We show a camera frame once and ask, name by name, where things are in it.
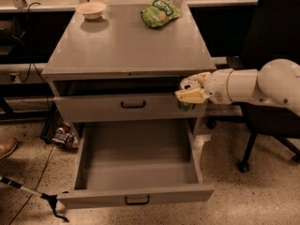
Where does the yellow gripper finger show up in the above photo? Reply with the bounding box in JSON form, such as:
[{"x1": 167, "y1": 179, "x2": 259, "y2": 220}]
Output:
[
  {"x1": 175, "y1": 88, "x2": 209, "y2": 104},
  {"x1": 189, "y1": 72, "x2": 211, "y2": 84}
]

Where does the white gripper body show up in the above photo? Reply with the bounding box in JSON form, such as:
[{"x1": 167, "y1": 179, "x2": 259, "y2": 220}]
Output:
[{"x1": 204, "y1": 68, "x2": 233, "y2": 104}]

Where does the green soda can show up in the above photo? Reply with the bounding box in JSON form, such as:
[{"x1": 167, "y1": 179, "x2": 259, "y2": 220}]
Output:
[{"x1": 177, "y1": 78, "x2": 200, "y2": 112}]

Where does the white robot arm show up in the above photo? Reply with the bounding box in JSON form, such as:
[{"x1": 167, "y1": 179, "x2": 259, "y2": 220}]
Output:
[{"x1": 175, "y1": 59, "x2": 300, "y2": 115}]

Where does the grey drawer cabinet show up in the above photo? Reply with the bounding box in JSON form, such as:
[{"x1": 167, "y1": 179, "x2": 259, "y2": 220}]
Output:
[{"x1": 43, "y1": 4, "x2": 215, "y2": 141}]

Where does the open grey middle drawer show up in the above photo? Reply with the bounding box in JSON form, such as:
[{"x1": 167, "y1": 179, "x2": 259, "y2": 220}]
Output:
[{"x1": 58, "y1": 119, "x2": 214, "y2": 209}]

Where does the closed grey upper drawer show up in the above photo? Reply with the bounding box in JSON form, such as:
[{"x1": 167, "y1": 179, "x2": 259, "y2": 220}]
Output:
[{"x1": 54, "y1": 93, "x2": 206, "y2": 123}]

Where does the green chip bag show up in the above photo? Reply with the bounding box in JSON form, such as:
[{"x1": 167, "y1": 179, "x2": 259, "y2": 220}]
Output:
[{"x1": 141, "y1": 0, "x2": 182, "y2": 28}]

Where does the black office chair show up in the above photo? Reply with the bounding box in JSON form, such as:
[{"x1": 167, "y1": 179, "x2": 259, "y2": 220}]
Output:
[{"x1": 207, "y1": 0, "x2": 300, "y2": 173}]

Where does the beige bowl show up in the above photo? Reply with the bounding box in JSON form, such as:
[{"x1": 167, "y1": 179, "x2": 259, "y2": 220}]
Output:
[{"x1": 76, "y1": 2, "x2": 106, "y2": 20}]

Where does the black grabber stick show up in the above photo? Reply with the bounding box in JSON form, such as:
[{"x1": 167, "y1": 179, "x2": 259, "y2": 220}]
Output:
[{"x1": 0, "y1": 176, "x2": 68, "y2": 222}]

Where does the brown shoe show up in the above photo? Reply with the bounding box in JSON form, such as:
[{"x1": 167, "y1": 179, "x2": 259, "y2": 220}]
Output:
[{"x1": 0, "y1": 138, "x2": 18, "y2": 159}]

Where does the black power cable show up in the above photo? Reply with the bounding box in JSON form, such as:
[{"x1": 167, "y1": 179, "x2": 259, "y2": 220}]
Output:
[{"x1": 11, "y1": 2, "x2": 53, "y2": 111}]

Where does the white wall outlet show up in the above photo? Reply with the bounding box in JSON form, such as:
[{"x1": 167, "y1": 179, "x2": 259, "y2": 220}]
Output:
[{"x1": 9, "y1": 73, "x2": 21, "y2": 83}]

